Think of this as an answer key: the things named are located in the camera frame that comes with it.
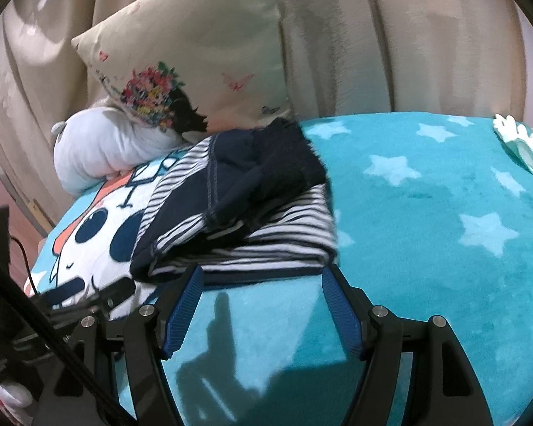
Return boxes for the navy striped frog pants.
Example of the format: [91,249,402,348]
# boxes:
[130,118,338,283]

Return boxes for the turquoise cartoon fleece blanket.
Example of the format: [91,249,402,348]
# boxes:
[23,110,533,426]

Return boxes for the white turquoise plush toy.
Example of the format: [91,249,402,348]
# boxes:
[493,114,533,174]

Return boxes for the cream floral print pillow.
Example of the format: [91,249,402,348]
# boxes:
[72,0,291,138]

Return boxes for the beige curtain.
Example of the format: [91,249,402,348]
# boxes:
[0,0,528,230]

